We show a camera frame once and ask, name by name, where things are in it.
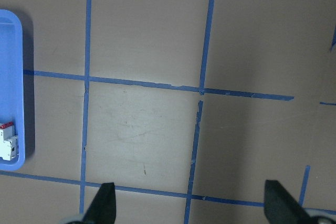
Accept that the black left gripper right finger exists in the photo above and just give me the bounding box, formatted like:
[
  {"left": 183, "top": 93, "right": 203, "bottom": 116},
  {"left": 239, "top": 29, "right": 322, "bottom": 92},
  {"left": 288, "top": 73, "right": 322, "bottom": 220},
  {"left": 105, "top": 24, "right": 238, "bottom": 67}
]
[{"left": 264, "top": 180, "right": 311, "bottom": 224}]

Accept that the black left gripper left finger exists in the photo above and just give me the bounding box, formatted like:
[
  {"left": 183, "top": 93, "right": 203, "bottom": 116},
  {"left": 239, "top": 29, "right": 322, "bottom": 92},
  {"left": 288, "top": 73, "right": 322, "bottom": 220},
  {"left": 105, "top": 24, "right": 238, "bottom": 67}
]
[{"left": 82, "top": 183, "right": 117, "bottom": 224}]

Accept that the white circuit breaker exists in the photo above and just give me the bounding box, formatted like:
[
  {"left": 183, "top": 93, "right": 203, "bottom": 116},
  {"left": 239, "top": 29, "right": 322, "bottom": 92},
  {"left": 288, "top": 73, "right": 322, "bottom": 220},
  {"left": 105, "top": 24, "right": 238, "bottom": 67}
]
[{"left": 1, "top": 122, "right": 18, "bottom": 161}]

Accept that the blue plastic tray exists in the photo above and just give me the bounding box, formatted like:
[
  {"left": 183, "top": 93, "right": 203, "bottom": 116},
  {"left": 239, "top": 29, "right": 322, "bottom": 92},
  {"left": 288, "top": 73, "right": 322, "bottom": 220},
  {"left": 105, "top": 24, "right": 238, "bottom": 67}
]
[{"left": 1, "top": 9, "right": 25, "bottom": 171}]

